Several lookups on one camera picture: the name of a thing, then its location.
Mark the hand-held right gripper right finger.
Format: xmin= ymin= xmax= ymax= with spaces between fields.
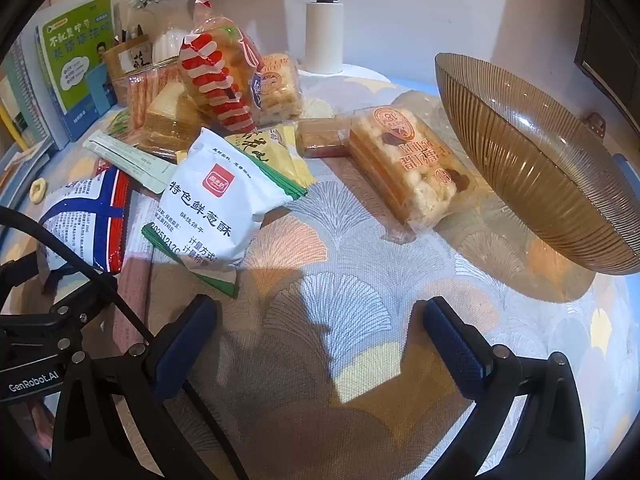
xmin=422 ymin=296 xmax=598 ymax=480

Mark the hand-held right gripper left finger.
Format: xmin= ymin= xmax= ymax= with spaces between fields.
xmin=50 ymin=294 xmax=221 ymax=480

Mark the orange sachima cake packet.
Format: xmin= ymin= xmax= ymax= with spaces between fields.
xmin=347 ymin=104 xmax=476 ymax=235
xmin=257 ymin=51 xmax=305 ymax=128

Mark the amber ribbed glass bowl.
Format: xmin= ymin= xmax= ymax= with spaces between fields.
xmin=434 ymin=51 xmax=640 ymax=276

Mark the red striped bread bag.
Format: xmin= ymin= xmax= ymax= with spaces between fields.
xmin=179 ymin=0 xmax=266 ymax=133

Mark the ginkgo pattern tablecloth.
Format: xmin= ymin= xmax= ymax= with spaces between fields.
xmin=0 ymin=67 xmax=640 ymax=480

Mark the blue white red snack bag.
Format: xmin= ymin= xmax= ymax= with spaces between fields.
xmin=37 ymin=166 xmax=132 ymax=275

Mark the white green biscuit packet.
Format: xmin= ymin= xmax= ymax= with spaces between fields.
xmin=141 ymin=127 xmax=307 ymax=300

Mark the pale green flat sachet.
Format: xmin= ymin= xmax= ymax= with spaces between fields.
xmin=82 ymin=130 xmax=173 ymax=195

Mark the toast slice packet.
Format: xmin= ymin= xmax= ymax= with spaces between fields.
xmin=137 ymin=80 xmax=211 ymax=161

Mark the stack of pale books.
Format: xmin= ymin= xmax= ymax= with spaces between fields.
xmin=0 ymin=35 xmax=57 ymax=196

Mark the small brown cake packet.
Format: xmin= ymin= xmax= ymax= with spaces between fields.
xmin=295 ymin=117 xmax=352 ymax=159

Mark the blue bookend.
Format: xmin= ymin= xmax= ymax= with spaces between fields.
xmin=85 ymin=62 xmax=119 ymax=116

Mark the wooden pen holder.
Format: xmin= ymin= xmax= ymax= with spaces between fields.
xmin=102 ymin=35 xmax=151 ymax=106

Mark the green and blue book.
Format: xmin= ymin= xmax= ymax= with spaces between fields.
xmin=35 ymin=0 xmax=123 ymax=151

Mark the bundle of pens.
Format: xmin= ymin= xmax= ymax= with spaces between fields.
xmin=115 ymin=27 xmax=148 ymax=47

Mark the dark monitor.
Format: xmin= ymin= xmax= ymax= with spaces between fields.
xmin=574 ymin=0 xmax=640 ymax=111

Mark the white desk lamp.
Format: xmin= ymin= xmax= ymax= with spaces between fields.
xmin=300 ymin=0 xmax=385 ymax=80

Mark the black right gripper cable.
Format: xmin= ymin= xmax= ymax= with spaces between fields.
xmin=0 ymin=206 xmax=248 ymax=480

